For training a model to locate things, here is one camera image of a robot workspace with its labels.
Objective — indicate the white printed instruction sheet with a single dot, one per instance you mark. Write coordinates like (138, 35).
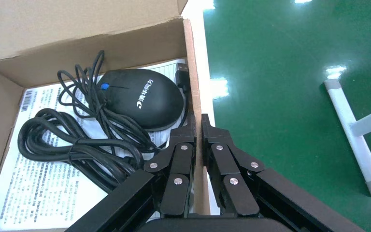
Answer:
(28, 192)

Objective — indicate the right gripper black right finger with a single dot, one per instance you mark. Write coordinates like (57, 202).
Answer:
(224, 160)

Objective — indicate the white table leg frame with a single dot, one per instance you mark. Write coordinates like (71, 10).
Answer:
(348, 128)

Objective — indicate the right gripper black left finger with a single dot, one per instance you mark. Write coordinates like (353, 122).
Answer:
(182, 160)

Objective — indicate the brown cardboard storage box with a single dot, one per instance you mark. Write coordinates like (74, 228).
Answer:
(76, 48)

